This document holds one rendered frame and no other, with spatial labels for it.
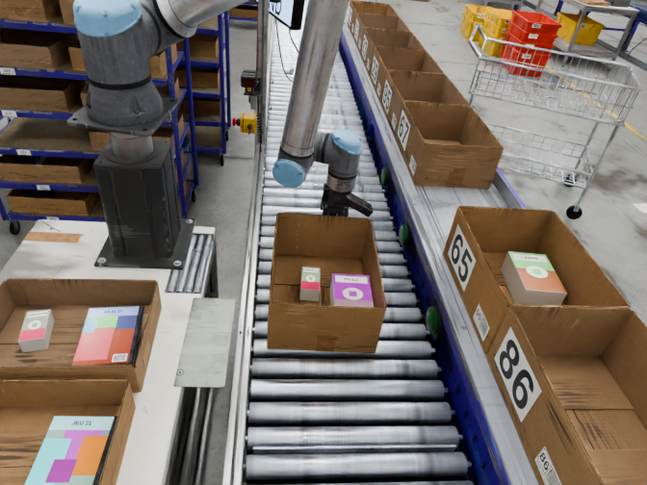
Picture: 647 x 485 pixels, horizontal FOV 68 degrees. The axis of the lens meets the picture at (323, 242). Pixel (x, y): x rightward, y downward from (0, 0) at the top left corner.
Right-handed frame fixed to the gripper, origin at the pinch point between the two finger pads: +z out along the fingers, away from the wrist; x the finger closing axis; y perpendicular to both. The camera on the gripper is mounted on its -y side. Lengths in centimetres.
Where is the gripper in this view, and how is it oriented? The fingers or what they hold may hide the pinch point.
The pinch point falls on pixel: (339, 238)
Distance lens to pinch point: 158.0
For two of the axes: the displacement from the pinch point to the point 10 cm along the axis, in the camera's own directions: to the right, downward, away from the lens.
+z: -1.0, 7.9, 6.1
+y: -9.9, -0.4, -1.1
